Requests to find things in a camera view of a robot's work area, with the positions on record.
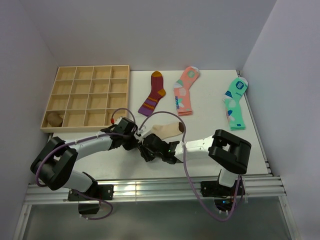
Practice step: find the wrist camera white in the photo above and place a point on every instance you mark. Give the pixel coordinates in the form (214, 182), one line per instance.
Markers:
(142, 133)
(115, 121)

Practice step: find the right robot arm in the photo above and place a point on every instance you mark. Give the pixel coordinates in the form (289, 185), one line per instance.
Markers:
(229, 151)

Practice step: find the cream brown striped sock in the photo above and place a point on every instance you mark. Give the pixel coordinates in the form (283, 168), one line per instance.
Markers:
(168, 130)

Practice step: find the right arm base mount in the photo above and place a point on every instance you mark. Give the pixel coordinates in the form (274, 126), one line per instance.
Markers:
(212, 188)

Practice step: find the wooden compartment tray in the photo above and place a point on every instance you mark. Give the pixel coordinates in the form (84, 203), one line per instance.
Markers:
(87, 97)

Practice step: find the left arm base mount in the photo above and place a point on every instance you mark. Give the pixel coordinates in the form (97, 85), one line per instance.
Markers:
(91, 201)

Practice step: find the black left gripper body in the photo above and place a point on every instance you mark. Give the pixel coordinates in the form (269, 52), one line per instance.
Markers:
(129, 142)

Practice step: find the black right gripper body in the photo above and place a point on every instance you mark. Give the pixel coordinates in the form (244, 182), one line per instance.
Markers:
(148, 155)

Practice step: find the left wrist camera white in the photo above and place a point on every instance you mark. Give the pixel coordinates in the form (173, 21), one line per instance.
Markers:
(115, 121)

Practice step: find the aluminium rail frame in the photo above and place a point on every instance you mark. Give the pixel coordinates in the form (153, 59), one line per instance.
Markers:
(154, 201)

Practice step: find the pink patterned sock pair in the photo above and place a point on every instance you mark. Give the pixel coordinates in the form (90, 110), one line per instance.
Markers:
(181, 89)

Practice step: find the maroon purple striped sock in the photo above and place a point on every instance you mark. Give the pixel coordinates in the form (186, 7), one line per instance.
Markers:
(156, 94)

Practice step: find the mint green patterned sock pair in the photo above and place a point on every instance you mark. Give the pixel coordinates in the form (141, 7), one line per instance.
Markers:
(231, 100)

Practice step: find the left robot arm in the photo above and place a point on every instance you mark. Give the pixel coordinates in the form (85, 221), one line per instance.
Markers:
(54, 165)

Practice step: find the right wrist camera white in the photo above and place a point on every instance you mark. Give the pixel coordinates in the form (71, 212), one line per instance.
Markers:
(142, 133)

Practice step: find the tan brown ribbed sock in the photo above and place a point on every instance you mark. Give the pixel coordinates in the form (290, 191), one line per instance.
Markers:
(54, 119)

